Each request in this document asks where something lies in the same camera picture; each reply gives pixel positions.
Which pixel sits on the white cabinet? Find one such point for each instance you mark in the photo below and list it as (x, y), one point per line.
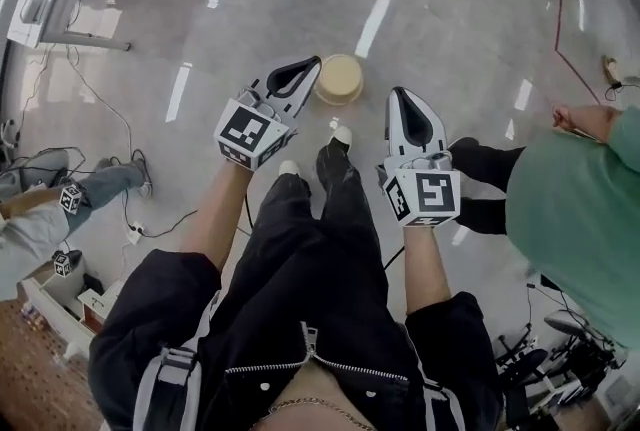
(55, 304)

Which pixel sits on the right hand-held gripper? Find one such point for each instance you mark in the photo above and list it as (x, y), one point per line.
(432, 194)

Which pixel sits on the person's white shoe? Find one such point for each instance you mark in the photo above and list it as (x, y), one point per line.
(342, 135)
(289, 167)

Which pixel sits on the person's right white shoe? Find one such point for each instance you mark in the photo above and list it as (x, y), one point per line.
(342, 135)

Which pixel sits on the white power strip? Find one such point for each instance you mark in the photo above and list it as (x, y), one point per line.
(135, 233)

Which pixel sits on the beige mesh waste basket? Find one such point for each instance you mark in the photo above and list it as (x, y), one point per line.
(342, 79)

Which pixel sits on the person's left white shoe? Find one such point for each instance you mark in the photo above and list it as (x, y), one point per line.
(289, 167)

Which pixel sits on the beige slipper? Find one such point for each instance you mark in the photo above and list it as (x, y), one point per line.
(612, 69)

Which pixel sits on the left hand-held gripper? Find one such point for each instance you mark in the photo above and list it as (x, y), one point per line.
(245, 131)

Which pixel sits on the person's left forearm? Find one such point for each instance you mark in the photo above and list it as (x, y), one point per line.
(215, 214)

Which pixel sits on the person's right forearm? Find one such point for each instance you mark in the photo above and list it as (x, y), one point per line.
(425, 269)

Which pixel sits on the person's black zip jacket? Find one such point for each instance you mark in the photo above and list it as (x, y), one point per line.
(300, 309)

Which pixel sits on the person's black trousers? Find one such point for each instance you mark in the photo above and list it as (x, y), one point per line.
(340, 199)

